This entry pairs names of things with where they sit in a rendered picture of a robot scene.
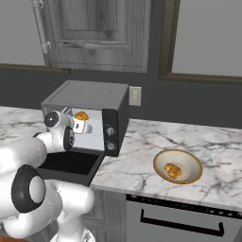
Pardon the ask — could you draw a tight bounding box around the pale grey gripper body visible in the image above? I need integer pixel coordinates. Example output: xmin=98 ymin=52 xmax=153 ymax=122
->
xmin=80 ymin=121 xmax=94 ymax=135

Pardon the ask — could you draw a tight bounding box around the golden bread roll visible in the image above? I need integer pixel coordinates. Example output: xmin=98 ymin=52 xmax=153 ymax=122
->
xmin=74 ymin=111 xmax=90 ymax=122
xmin=164 ymin=162 xmax=183 ymax=181

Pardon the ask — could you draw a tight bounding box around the grey toaster oven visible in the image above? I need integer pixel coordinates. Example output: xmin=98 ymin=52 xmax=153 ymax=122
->
xmin=40 ymin=79 xmax=130 ymax=158

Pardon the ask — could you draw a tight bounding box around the toaster oven door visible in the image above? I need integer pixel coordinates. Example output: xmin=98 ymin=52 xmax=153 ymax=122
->
xmin=37 ymin=150 xmax=105 ymax=187

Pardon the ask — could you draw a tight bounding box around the tan rimmed white bowl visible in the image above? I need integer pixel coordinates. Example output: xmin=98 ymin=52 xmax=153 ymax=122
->
xmin=152 ymin=148 xmax=203 ymax=185

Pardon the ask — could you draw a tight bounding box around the grey base cupboard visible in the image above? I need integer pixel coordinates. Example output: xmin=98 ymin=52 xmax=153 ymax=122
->
xmin=79 ymin=187 xmax=128 ymax=242

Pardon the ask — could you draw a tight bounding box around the grey wooden cupboard door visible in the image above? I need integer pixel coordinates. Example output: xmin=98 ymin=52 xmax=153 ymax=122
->
xmin=31 ymin=0 xmax=152 ymax=74

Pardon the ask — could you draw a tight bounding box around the grey dishwasher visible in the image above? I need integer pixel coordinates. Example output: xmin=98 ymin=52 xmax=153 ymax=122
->
xmin=126 ymin=193 xmax=242 ymax=242

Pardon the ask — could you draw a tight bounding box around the brown framed window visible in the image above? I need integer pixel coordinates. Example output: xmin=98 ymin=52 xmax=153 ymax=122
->
xmin=158 ymin=0 xmax=242 ymax=86

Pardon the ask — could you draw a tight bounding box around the white wall switch plate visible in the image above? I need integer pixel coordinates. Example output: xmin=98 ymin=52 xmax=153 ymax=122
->
xmin=129 ymin=85 xmax=143 ymax=107

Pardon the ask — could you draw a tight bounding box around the white cupboard door handle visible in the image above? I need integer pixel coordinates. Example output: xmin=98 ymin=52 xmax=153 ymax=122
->
xmin=31 ymin=0 xmax=52 ymax=55

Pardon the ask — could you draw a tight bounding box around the black dishwasher handle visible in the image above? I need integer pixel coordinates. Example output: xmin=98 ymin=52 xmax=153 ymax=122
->
xmin=139 ymin=208 xmax=226 ymax=237

